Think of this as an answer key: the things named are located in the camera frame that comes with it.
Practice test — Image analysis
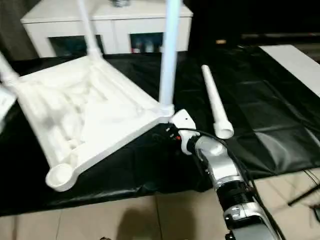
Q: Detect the white plastic table leg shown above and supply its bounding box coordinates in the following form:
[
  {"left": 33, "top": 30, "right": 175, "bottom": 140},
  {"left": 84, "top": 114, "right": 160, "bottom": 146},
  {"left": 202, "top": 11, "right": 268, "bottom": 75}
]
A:
[
  {"left": 0, "top": 51, "right": 20, "bottom": 86},
  {"left": 78, "top": 0, "right": 105, "bottom": 60},
  {"left": 200, "top": 64, "right": 235, "bottom": 140},
  {"left": 158, "top": 0, "right": 183, "bottom": 118}
]

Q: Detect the white low cabinet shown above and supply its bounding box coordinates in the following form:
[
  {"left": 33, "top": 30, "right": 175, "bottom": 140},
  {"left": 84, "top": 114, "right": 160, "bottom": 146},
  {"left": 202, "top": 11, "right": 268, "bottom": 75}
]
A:
[{"left": 19, "top": 0, "right": 194, "bottom": 59}]

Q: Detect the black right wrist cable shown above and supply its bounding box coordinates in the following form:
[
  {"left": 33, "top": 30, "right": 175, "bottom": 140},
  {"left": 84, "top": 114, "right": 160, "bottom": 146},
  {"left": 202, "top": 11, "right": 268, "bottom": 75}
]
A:
[{"left": 178, "top": 128, "right": 286, "bottom": 240}]

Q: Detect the white plastic table top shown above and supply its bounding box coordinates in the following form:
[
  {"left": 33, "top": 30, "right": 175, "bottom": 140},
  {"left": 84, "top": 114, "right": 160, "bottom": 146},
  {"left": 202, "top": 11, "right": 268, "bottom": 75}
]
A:
[{"left": 13, "top": 53, "right": 176, "bottom": 193}]

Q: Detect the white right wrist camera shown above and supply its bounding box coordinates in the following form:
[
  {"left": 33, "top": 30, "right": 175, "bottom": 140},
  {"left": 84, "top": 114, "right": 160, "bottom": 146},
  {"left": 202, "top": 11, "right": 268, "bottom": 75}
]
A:
[{"left": 170, "top": 108, "right": 201, "bottom": 156}]

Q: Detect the white long board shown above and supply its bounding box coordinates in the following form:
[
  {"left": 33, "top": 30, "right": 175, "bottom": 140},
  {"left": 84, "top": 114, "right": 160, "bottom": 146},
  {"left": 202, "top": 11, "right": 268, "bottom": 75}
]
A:
[{"left": 258, "top": 43, "right": 320, "bottom": 99}]

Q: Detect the black mat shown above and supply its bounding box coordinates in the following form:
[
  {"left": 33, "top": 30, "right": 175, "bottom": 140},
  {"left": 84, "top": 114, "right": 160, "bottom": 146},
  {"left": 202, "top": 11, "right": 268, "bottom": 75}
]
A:
[{"left": 0, "top": 44, "right": 320, "bottom": 216}]

